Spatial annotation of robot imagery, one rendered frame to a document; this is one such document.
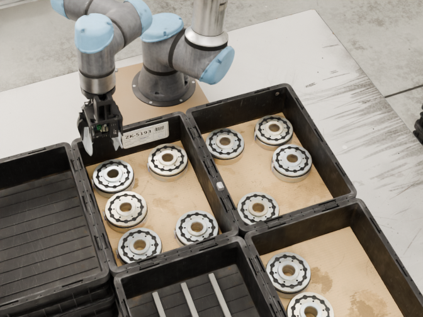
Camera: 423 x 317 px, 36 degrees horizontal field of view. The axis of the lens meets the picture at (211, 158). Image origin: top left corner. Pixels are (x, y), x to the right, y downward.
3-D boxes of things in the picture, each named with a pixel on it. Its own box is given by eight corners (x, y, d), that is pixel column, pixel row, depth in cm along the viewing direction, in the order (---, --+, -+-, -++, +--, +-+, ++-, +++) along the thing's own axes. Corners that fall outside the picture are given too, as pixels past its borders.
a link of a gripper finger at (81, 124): (75, 141, 147) (80, 110, 141) (74, 136, 148) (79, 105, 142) (95, 139, 149) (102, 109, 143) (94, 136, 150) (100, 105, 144)
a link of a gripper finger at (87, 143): (83, 169, 148) (89, 138, 142) (77, 152, 151) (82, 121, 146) (96, 168, 149) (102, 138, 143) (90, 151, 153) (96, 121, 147)
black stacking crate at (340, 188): (185, 139, 177) (184, 111, 168) (284, 111, 184) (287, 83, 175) (239, 259, 155) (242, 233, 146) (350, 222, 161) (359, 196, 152)
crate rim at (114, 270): (70, 146, 163) (69, 139, 161) (183, 115, 170) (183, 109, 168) (112, 280, 140) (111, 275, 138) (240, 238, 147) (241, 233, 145)
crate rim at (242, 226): (183, 115, 170) (183, 109, 168) (287, 87, 177) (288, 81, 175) (241, 238, 147) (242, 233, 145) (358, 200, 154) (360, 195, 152)
